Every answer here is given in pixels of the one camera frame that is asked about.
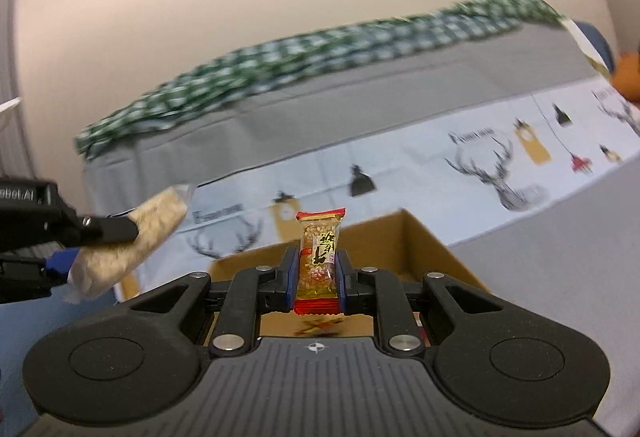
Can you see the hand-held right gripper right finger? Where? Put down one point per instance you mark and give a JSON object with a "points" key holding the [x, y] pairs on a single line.
{"points": [[343, 279]]}

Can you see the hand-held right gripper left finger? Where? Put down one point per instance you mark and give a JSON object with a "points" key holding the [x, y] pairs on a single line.
{"points": [[290, 279]]}

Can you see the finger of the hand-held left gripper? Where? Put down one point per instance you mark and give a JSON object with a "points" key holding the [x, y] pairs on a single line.
{"points": [[112, 229], [60, 263]]}

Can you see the red-ended peanut candy packet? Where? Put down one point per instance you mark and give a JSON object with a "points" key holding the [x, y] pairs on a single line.
{"points": [[320, 257]]}

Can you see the pale oat bar packet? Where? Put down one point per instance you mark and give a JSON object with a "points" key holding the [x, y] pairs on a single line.
{"points": [[147, 224]]}

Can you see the brown cardboard box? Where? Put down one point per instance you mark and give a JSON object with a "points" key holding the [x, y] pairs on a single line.
{"points": [[400, 242]]}

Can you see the white flat object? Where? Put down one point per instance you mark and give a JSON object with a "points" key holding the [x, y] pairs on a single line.
{"points": [[9, 109]]}

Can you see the grey curtain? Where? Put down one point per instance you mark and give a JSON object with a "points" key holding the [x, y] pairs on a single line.
{"points": [[7, 42]]}

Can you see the green checked cloth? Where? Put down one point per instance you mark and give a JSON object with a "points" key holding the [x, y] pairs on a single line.
{"points": [[300, 52]]}

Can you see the orange soft object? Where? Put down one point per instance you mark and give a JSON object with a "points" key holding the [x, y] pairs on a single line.
{"points": [[627, 77]]}

